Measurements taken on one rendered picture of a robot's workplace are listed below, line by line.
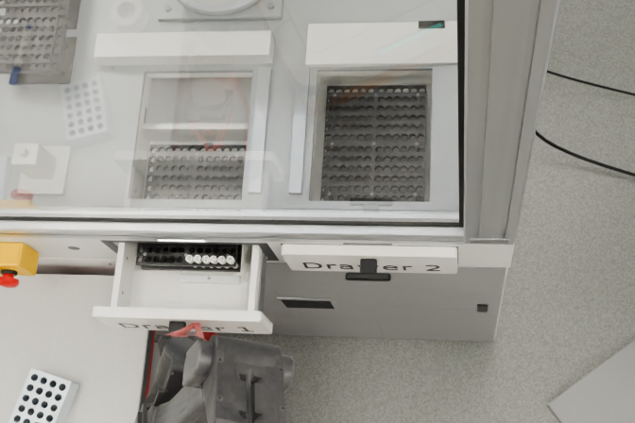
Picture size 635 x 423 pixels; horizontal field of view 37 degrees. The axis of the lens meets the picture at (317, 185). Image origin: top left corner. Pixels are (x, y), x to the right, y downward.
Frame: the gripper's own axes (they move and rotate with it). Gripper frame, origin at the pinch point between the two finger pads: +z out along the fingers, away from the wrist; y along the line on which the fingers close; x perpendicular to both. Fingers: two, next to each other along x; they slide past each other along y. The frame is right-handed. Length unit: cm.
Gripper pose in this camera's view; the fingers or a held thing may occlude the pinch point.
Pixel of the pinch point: (196, 334)
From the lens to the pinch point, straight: 160.8
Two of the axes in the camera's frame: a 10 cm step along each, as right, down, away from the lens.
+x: -9.9, 0.0, 1.6
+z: 1.4, -4.1, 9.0
